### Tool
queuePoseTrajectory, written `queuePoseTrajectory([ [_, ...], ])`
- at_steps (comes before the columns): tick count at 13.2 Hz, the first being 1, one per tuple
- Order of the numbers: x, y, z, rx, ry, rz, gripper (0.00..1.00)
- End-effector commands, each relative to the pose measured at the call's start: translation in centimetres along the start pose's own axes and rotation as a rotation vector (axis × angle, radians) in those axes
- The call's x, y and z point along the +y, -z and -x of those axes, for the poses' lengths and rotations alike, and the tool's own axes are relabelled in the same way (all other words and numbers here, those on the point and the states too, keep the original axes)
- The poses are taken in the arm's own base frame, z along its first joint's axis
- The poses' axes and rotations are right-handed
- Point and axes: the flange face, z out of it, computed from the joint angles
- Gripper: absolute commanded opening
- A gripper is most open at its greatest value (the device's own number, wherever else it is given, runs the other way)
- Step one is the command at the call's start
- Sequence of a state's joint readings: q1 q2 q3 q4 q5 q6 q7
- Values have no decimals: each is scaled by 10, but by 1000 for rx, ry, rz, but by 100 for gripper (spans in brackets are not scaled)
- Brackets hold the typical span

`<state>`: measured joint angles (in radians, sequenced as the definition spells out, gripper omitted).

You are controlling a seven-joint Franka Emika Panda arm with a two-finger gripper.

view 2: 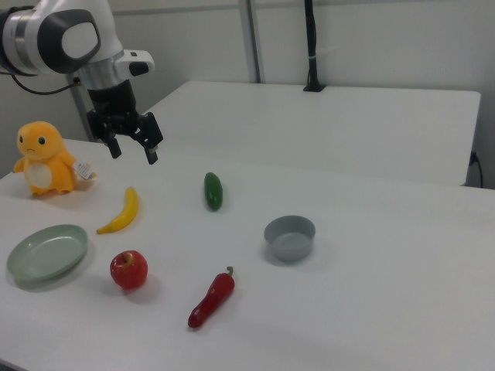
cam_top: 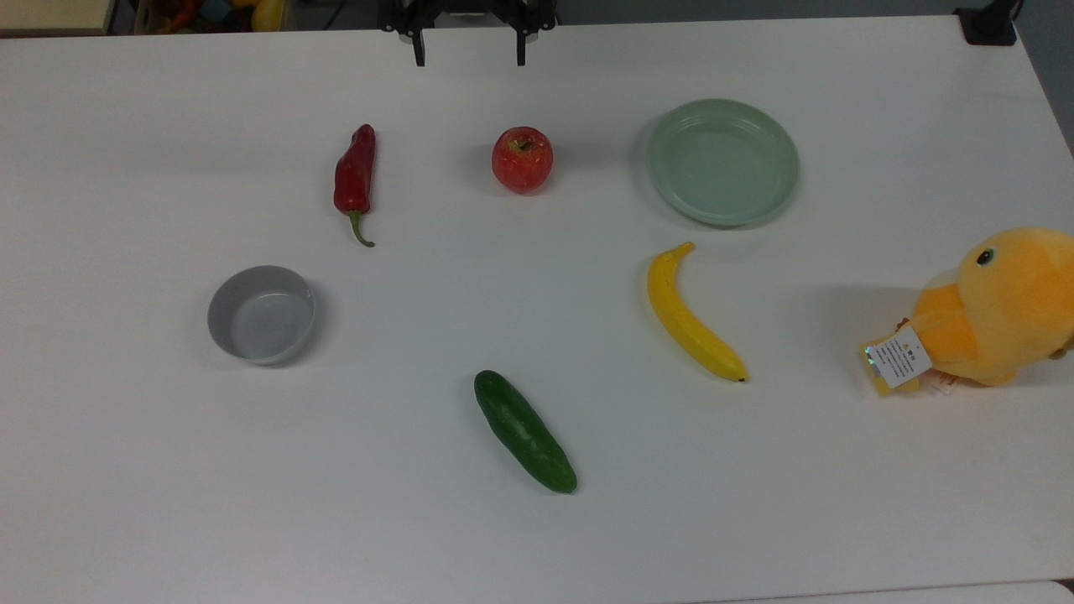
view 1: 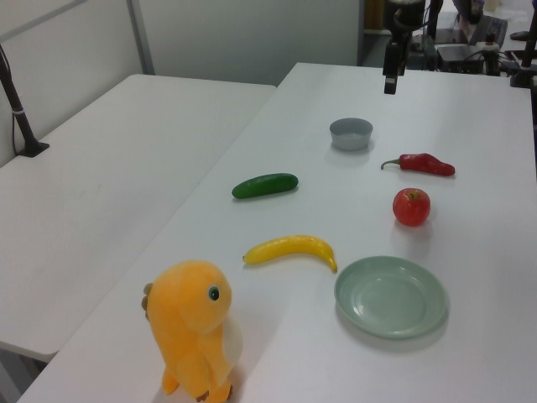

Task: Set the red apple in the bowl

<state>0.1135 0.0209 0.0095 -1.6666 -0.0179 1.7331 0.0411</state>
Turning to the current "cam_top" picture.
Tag box of colourful toys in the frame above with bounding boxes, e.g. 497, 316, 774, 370
134, 0, 291, 35

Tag green cucumber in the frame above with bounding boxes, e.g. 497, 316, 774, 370
473, 369, 579, 495

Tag wooden board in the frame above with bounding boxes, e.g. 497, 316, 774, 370
0, 0, 116, 38

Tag small grey bowl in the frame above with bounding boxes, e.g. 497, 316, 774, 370
206, 264, 317, 367

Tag red chili pepper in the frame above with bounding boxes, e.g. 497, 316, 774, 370
333, 123, 378, 249

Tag pale green plate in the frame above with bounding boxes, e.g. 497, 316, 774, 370
646, 98, 800, 228

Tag yellow banana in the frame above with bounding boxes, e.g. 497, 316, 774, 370
646, 242, 750, 384

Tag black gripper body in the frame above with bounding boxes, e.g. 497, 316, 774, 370
378, 0, 560, 36

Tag orange plush duck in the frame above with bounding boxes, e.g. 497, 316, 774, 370
894, 226, 1074, 388

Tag red apple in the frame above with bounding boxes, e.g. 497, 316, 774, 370
491, 126, 555, 195

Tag white paper tag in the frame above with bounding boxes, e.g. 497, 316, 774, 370
864, 325, 935, 391

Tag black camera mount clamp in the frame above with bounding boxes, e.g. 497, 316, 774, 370
954, 0, 1022, 47

